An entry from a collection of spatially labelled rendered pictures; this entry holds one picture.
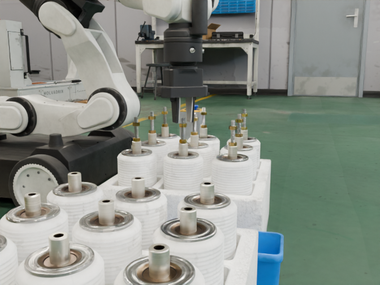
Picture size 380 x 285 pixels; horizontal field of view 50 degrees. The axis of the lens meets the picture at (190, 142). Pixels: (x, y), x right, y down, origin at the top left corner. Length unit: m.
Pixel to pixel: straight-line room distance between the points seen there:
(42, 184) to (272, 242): 0.71
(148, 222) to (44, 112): 0.92
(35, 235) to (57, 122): 0.91
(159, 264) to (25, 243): 0.24
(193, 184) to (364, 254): 0.47
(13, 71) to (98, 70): 2.31
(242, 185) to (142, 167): 0.24
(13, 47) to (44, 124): 2.19
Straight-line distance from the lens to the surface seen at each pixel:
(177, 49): 0.91
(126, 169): 0.98
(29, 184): 1.32
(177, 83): 0.92
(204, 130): 1.19
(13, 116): 1.53
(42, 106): 1.52
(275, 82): 6.07
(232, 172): 0.91
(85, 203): 0.71
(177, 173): 0.94
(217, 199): 0.67
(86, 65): 1.41
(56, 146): 1.33
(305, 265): 1.04
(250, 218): 0.91
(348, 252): 1.14
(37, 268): 0.49
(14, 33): 3.70
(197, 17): 0.90
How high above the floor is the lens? 0.47
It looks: 11 degrees down
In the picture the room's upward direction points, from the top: straight up
